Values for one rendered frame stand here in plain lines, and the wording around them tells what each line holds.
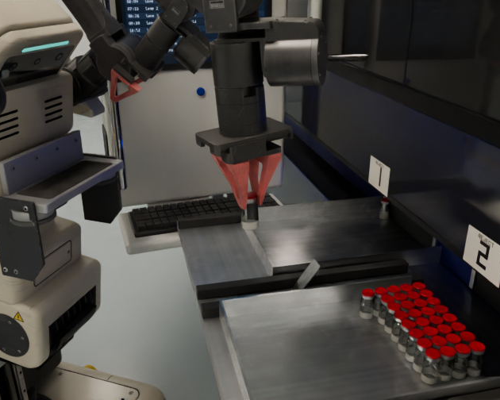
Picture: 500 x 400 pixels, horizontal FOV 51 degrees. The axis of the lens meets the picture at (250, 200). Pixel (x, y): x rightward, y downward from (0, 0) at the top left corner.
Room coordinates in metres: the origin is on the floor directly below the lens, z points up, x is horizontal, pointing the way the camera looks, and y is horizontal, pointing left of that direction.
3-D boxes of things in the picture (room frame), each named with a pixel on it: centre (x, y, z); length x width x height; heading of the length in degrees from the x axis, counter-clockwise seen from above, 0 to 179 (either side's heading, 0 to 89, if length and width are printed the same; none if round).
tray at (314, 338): (0.63, -0.14, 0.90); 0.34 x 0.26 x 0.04; 103
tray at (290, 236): (0.99, -0.18, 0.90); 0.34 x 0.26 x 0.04; 103
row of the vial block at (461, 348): (0.66, -0.27, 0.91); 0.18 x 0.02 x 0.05; 13
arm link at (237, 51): (0.61, 0.01, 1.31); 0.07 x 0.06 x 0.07; 72
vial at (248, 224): (0.62, 0.00, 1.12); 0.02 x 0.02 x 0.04
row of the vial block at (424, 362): (0.65, -0.23, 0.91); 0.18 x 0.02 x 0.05; 13
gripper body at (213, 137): (0.61, 0.01, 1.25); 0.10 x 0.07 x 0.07; 118
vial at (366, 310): (0.73, -0.19, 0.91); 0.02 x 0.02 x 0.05
